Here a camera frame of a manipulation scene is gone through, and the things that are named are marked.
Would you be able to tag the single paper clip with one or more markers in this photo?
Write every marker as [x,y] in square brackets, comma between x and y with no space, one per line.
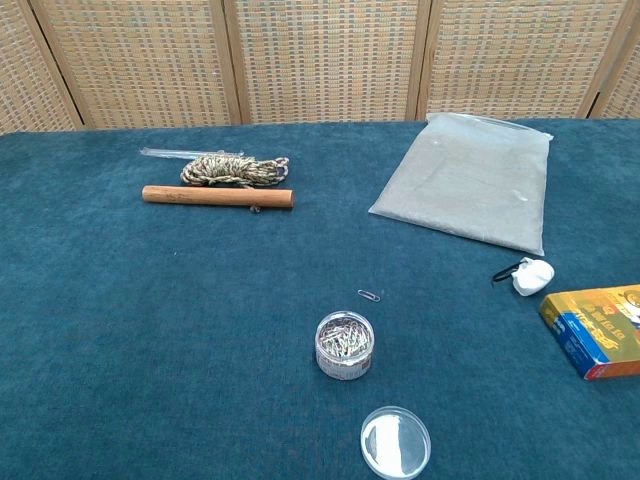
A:
[368,296]

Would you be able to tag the round dish of metal parts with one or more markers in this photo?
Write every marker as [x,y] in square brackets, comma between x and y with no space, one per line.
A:
[345,367]

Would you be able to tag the brown wooden stick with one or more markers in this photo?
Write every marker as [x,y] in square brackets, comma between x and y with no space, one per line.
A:
[200,195]

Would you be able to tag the clear bag with grey cloth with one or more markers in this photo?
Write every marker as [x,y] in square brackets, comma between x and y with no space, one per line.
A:
[465,185]

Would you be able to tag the clear glass test tube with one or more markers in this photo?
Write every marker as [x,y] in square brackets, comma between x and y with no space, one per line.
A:
[160,153]

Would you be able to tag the blue carpet table mat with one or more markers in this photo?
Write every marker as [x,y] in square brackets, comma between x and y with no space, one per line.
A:
[150,325]

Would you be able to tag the woven wooden folding screen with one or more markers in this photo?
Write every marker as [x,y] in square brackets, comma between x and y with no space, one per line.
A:
[325,50]

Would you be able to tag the clear round plastic lid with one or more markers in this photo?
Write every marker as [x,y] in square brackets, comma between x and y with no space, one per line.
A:
[395,440]

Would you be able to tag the white crumpled wad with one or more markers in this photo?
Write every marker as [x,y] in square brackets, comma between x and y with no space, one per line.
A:
[532,277]

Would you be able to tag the yellow printed cardboard box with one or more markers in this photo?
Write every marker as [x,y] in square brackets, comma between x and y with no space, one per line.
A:
[590,330]

